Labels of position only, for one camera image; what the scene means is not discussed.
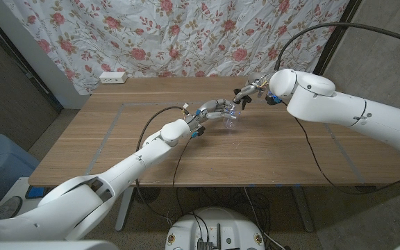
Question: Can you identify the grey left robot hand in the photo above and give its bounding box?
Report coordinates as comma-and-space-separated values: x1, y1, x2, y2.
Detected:
184, 98, 240, 131

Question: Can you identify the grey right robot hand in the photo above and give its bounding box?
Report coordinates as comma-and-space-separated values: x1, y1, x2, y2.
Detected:
232, 73, 274, 104

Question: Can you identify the black sprayer head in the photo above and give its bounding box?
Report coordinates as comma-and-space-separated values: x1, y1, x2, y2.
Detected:
233, 88, 253, 110

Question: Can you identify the clear plastic spray bottle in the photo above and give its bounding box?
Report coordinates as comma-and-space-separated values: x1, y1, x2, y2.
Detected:
222, 104, 240, 130

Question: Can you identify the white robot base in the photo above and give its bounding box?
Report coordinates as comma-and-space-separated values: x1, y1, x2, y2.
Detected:
165, 207, 266, 250

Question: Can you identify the floral print curtain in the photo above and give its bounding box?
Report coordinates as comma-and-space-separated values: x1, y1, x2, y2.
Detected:
1, 0, 351, 97

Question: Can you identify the white power strip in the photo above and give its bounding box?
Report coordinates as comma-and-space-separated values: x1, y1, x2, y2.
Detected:
99, 71, 128, 85

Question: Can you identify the black round floor fan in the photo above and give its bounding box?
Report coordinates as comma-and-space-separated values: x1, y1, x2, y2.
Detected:
133, 187, 162, 205

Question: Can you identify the white table leg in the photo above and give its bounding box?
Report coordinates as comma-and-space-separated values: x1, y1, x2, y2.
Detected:
115, 187, 135, 233

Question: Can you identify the grey table leg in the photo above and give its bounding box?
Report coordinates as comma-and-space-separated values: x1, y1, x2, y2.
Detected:
292, 187, 315, 233

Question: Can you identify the white floor platform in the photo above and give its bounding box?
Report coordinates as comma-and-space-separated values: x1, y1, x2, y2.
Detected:
0, 176, 48, 223

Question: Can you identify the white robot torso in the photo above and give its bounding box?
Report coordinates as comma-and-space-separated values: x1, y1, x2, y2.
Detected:
0, 239, 119, 250

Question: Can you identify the blue storage bin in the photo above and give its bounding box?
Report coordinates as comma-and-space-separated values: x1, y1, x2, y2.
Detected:
0, 133, 41, 201

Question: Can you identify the grey shoe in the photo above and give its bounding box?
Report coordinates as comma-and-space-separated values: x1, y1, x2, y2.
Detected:
0, 196, 24, 220

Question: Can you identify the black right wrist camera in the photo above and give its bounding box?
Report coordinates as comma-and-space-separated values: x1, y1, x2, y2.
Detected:
265, 92, 283, 106

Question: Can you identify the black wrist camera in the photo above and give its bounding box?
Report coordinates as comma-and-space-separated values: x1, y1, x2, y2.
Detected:
265, 92, 283, 106
190, 126, 207, 139

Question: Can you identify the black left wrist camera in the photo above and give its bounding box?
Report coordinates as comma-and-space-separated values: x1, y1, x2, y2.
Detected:
190, 126, 207, 139

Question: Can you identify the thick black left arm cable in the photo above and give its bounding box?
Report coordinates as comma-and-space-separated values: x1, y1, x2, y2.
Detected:
135, 106, 187, 225

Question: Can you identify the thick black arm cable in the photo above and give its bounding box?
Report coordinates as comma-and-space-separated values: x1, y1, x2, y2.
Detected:
135, 106, 187, 225
274, 22, 400, 72

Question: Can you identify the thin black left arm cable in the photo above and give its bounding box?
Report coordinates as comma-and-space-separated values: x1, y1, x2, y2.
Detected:
172, 135, 194, 190

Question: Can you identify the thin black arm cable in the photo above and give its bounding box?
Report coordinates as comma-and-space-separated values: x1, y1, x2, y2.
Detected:
172, 135, 194, 190
281, 100, 400, 195

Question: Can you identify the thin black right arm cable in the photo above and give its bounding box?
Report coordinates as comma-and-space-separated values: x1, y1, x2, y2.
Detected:
281, 100, 400, 195

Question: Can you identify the black vertical post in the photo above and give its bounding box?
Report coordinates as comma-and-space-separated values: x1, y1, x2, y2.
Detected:
312, 0, 363, 76

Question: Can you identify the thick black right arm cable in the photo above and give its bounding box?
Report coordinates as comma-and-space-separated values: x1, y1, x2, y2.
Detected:
274, 22, 400, 72

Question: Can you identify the white floor cable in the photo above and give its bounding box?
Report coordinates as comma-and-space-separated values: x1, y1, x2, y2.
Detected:
243, 187, 286, 250

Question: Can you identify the black door frame strip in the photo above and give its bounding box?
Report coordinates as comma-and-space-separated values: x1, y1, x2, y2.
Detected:
0, 8, 64, 113

